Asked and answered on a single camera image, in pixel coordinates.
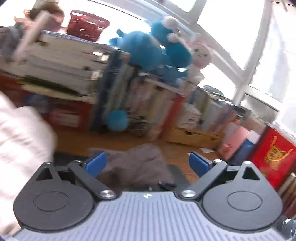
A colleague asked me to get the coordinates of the row of upright books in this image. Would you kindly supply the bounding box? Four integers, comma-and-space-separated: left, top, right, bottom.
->
91, 51, 241, 140

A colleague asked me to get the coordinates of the blue plush ball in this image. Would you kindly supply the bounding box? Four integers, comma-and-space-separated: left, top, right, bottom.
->
106, 110, 128, 132

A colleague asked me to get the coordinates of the white paper sheet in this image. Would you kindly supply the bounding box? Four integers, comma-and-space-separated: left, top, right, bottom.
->
199, 148, 216, 154

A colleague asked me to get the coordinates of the beige puffer jacket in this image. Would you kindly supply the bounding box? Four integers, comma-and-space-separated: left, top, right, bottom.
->
1, 93, 56, 235

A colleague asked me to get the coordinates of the blue Doraemon plush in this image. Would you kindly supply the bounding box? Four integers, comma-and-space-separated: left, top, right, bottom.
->
109, 16, 192, 88

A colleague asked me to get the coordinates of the white pink bunny plush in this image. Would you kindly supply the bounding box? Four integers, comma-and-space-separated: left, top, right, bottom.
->
187, 38, 213, 85

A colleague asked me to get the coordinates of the brown garment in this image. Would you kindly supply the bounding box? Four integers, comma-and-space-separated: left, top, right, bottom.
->
88, 144, 177, 192

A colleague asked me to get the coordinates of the miniature bicycle model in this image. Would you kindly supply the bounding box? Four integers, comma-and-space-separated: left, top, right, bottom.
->
127, 115, 151, 137

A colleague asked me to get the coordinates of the red gift bag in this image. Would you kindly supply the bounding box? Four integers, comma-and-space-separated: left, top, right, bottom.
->
248, 126, 295, 189

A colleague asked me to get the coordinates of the red box with label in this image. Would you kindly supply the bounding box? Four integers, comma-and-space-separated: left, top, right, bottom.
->
1, 73, 94, 132

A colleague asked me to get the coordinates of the stack of books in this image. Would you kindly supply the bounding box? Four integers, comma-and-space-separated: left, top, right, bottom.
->
0, 29, 117, 96

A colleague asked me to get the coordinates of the wooden drawer box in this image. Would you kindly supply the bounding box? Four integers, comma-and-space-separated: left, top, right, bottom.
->
164, 128, 223, 150

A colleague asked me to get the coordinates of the red woven basket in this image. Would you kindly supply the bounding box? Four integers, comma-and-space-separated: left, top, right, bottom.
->
66, 9, 110, 42

